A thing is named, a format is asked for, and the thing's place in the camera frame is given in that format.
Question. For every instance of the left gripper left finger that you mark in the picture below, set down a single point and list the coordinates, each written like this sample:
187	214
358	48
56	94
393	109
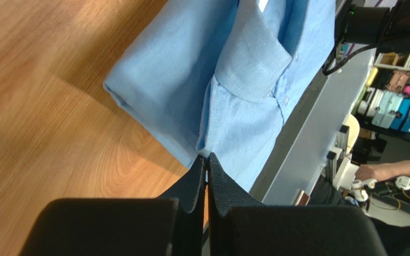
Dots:
170	224

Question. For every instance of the colourful storage bins shelf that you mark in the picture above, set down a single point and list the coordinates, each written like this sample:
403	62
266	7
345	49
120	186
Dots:
384	101

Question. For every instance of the operator forearm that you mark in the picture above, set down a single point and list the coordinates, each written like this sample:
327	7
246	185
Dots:
384	171

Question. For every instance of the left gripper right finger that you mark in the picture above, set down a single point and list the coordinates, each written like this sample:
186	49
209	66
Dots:
241	225

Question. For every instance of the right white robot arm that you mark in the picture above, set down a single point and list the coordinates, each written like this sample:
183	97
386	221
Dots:
382	28

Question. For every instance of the white teleoperation handle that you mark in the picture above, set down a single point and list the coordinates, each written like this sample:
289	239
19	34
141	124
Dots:
359	189

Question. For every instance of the light blue long sleeve shirt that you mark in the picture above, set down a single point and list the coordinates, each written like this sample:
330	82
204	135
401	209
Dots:
222	77

